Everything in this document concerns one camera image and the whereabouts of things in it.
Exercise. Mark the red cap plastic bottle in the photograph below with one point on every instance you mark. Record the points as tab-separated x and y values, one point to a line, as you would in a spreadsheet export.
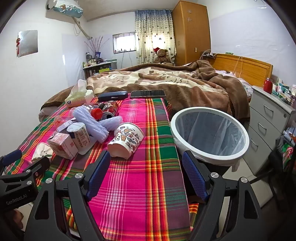
96	113

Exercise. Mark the wall air conditioner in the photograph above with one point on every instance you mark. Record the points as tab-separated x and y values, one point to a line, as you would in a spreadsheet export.
67	9

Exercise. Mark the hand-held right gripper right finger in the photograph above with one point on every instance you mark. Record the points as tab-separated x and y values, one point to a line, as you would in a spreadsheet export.
193	176

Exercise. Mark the vase of bare branches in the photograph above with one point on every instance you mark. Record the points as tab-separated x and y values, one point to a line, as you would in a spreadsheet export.
97	44

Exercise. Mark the wooden wardrobe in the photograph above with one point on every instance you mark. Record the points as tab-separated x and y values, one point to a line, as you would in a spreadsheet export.
192	34

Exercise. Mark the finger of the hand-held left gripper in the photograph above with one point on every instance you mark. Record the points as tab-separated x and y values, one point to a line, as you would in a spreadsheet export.
12	157
38	165

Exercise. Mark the red cartoon drink can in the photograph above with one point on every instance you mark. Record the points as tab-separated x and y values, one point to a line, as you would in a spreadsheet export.
111	110

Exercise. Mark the clear plastic bin liner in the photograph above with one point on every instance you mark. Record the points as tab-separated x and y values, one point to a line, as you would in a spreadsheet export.
208	134

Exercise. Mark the cluttered dresser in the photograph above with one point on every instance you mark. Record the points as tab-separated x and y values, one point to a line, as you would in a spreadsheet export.
97	67

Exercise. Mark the power strip with chargers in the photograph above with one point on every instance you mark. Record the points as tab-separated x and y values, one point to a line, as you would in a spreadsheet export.
208	55

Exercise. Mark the silver wall poster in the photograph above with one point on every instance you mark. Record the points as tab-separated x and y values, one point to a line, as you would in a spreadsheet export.
27	42

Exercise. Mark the window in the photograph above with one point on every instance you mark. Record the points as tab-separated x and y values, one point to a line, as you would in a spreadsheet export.
124	42

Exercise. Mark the lavender ridged plastic bottle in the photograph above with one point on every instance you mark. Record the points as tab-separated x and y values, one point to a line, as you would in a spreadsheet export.
90	126

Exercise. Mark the brown printed blanket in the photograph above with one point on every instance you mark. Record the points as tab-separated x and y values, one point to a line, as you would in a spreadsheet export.
173	83

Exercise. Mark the row of small boxes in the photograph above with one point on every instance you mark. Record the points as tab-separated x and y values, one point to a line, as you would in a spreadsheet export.
283	90

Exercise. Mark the black smartphone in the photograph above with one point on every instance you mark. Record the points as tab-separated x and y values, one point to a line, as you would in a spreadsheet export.
148	93

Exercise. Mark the tissue pack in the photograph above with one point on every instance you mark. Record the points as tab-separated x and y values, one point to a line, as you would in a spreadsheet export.
78	97

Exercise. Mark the patterned paper cup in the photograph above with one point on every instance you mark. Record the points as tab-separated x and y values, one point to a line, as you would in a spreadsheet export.
127	139

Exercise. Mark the red hanging ornament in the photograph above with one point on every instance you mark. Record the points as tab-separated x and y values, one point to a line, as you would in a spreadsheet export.
18	45

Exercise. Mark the plaid cloth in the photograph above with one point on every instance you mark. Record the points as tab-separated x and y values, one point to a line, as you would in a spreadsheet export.
143	185

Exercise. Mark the white tissue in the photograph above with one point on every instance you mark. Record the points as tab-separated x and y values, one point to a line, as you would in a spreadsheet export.
42	150

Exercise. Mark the dark blue glasses case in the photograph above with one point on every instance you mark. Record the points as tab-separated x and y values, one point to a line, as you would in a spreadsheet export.
113	95

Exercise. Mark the teddy bear with santa hat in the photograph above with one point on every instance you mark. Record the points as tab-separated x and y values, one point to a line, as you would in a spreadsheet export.
161	55

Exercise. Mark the dark chair frame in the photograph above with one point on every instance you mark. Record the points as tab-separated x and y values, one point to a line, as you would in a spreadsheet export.
275	162

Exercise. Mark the red jar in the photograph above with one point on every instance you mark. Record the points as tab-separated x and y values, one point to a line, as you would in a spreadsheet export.
268	86

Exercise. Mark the lavender foam net sleeve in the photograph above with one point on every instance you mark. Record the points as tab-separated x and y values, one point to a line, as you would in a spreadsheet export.
113	121

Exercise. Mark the small patterned box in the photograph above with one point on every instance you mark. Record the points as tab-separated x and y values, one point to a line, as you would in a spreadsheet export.
64	126

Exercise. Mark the patterned curtain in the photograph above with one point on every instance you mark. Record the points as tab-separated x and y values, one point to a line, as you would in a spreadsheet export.
150	34

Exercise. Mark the grey drawer cabinet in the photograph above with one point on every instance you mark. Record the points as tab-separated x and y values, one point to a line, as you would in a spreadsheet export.
266	120

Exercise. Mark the white barcode paper cup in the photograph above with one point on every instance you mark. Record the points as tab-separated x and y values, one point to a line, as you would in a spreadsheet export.
79	136

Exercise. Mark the white round waste bin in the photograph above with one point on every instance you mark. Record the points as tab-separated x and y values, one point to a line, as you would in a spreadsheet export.
185	143

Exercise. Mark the pink cardboard box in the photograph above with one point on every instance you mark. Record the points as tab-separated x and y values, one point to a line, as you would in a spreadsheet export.
61	144

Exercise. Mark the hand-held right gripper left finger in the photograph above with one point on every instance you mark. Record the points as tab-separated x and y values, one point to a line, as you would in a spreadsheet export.
98	176

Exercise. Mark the air conditioner pipe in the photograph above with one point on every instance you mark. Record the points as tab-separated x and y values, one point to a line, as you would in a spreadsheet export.
81	27

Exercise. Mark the wooden headboard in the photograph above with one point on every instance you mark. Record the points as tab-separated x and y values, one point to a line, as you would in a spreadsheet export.
249	67

